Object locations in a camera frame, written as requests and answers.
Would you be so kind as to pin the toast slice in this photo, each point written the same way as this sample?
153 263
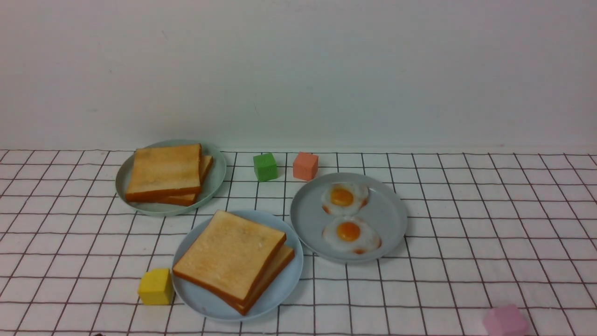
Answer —
230 256
158 172
284 256
206 163

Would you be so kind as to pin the light blue plate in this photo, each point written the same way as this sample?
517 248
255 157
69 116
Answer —
213 306

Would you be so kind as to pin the orange cube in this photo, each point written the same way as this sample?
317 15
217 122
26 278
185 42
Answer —
305 166

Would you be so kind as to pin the green cube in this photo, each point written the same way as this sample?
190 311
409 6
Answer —
265 167

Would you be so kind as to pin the back fried egg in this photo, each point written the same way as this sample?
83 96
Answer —
344 199

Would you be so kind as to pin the front-right fried egg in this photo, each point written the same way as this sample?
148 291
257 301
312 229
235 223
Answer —
351 234

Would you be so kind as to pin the pale green plate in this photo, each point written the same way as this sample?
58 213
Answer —
210 186

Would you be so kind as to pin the grey plate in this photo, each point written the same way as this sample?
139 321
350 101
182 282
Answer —
385 211

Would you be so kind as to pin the yellow cube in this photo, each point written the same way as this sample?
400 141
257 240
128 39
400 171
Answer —
156 287

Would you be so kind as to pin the checkered white tablecloth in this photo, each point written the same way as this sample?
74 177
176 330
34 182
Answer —
485 230

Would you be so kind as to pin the pink cube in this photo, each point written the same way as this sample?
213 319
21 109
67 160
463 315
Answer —
505 321

